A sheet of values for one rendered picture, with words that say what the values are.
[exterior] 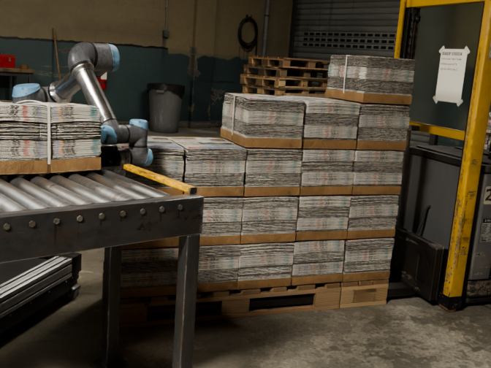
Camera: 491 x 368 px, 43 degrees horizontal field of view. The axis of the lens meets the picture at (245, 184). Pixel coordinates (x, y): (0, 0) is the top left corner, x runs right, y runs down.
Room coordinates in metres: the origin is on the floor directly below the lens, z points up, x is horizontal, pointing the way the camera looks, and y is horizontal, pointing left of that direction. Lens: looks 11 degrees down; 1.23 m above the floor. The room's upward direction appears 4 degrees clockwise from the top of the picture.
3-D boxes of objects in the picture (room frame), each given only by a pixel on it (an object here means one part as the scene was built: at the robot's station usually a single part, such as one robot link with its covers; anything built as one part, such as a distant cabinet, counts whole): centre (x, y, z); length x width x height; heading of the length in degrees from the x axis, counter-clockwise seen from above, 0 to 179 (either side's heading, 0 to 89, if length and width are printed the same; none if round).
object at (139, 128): (2.48, 0.46, 0.90); 0.11 x 0.08 x 0.11; 140
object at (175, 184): (2.07, 0.30, 0.81); 0.43 x 0.03 x 0.02; 40
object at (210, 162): (2.97, 0.07, 0.42); 1.17 x 0.39 x 0.83; 112
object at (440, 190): (3.55, -1.34, 0.40); 0.69 x 0.55 x 0.80; 22
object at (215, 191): (2.97, 0.07, 0.40); 1.16 x 0.38 x 0.51; 112
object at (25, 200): (1.78, 0.67, 0.77); 0.47 x 0.05 x 0.05; 40
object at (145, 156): (2.50, 0.45, 0.81); 0.11 x 0.08 x 0.09; 131
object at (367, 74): (3.24, -0.60, 0.65); 0.39 x 0.30 x 1.29; 22
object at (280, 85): (9.73, -0.57, 0.65); 1.33 x 0.94 x 1.30; 134
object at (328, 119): (3.13, -0.32, 0.95); 0.38 x 0.29 x 0.23; 22
